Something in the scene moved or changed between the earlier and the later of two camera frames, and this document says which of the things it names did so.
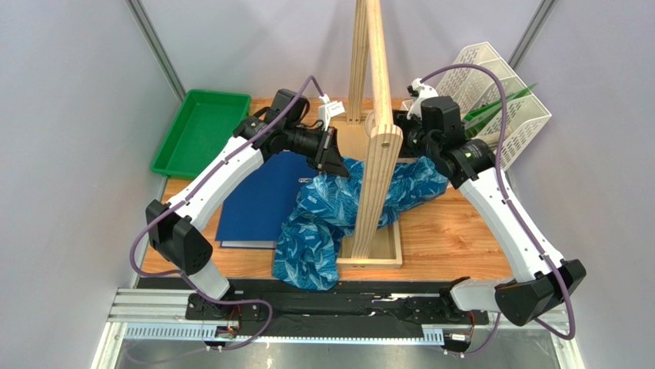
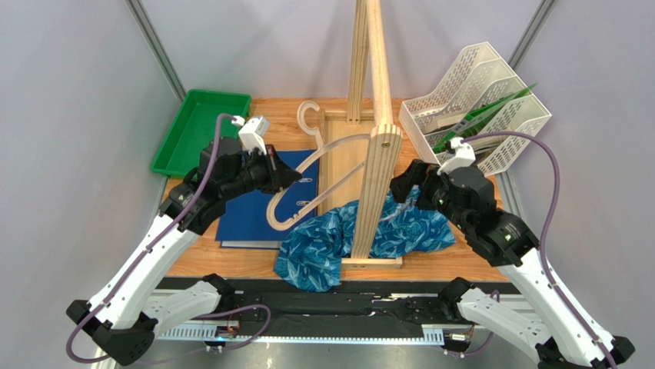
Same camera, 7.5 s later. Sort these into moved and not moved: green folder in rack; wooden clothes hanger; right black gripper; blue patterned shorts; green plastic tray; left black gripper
Moved: right black gripper; blue patterned shorts; wooden clothes hanger; left black gripper
Not moved: green folder in rack; green plastic tray
